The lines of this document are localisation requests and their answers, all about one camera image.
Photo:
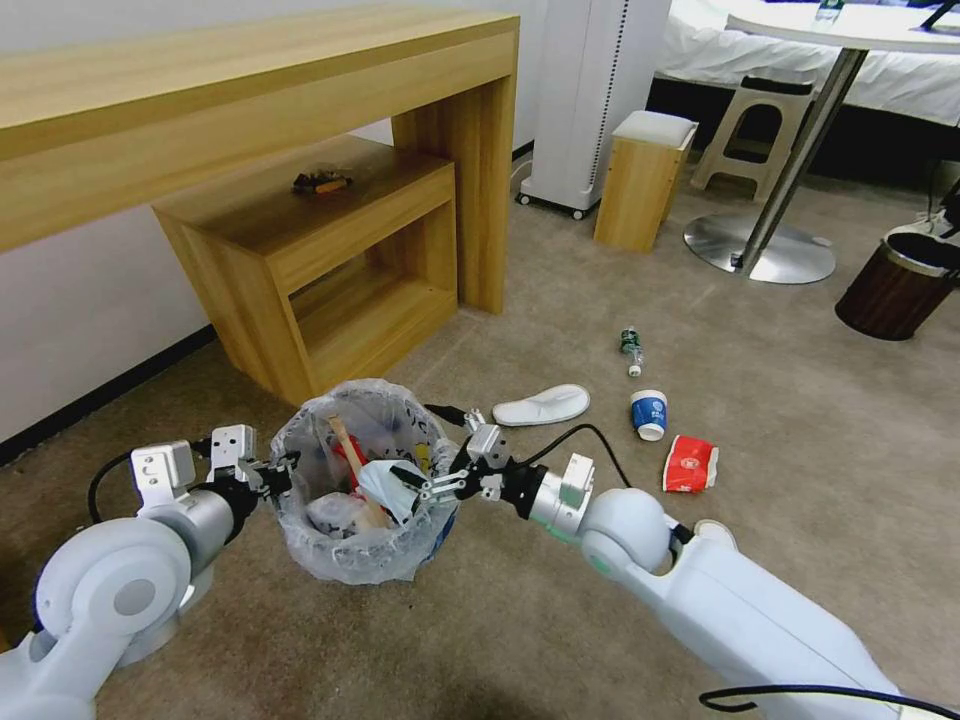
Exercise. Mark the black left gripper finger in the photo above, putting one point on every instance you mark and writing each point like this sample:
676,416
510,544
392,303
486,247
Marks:
281,466
279,491

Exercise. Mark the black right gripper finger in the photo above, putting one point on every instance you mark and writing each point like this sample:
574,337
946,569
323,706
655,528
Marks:
448,490
460,459

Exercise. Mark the white and blue face mask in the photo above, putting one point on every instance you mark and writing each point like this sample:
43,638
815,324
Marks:
386,487

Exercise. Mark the trash bin with clear liner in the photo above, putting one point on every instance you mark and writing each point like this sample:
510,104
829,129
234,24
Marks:
360,555

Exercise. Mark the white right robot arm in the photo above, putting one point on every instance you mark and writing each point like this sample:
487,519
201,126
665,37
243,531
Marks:
720,600

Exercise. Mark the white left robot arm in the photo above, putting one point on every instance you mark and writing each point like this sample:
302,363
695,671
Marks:
112,577

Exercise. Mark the brown bin with black liner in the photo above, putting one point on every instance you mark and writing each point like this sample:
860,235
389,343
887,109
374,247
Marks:
892,289

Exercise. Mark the yellow wrapper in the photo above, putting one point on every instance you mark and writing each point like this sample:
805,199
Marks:
424,456

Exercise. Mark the crumpled white paper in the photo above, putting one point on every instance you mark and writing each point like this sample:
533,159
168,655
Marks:
328,514

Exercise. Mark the red wrapper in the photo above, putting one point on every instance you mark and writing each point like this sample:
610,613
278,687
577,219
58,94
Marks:
346,454

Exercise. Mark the wooden stick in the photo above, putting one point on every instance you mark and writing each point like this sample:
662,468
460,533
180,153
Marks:
349,457

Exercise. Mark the white slipper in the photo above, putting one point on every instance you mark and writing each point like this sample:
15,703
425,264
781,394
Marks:
714,526
540,405

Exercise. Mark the blue and white paper cup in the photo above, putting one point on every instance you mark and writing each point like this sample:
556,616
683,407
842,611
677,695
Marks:
649,412

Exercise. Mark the red tissue packet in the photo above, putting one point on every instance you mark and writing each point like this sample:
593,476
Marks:
690,463

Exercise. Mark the clear bottle with green label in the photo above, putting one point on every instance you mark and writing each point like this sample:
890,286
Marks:
631,346

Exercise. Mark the low wooden shelf bench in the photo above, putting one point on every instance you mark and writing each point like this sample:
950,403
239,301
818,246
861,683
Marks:
247,247

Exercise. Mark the dark small clutter pile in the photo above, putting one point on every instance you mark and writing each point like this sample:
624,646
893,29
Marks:
321,182

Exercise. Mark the wooden stool with white cushion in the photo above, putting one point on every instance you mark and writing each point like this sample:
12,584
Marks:
637,180

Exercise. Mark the round white table metal base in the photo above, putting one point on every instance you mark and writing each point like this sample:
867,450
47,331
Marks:
757,247

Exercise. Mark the large wooden desk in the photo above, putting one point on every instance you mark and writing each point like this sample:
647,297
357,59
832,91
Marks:
225,97

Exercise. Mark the white tower appliance on wheels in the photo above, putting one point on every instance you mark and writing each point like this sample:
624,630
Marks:
577,97

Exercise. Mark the beige plastic stool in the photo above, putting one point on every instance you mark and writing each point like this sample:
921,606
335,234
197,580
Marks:
780,94

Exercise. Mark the bed with white sheet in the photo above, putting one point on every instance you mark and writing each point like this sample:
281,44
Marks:
712,52

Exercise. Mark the white shoe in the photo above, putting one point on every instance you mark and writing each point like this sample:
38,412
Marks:
926,223

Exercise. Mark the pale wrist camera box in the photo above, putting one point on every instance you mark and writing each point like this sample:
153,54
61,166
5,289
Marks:
232,448
489,446

